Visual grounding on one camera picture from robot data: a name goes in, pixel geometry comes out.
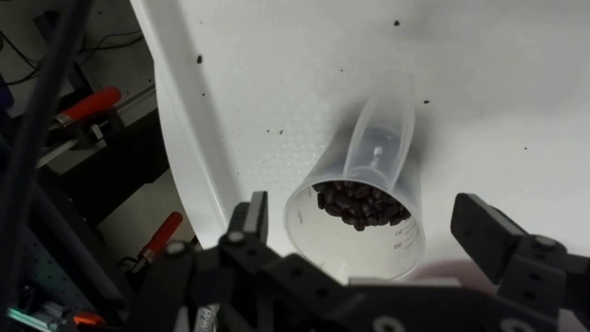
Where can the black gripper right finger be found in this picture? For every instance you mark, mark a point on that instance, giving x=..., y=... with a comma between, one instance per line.
x=522, y=266

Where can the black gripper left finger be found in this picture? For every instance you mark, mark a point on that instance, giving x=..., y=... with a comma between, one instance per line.
x=243, y=246

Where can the red handled clamp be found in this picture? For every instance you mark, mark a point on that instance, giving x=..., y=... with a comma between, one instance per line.
x=98, y=102
x=157, y=242

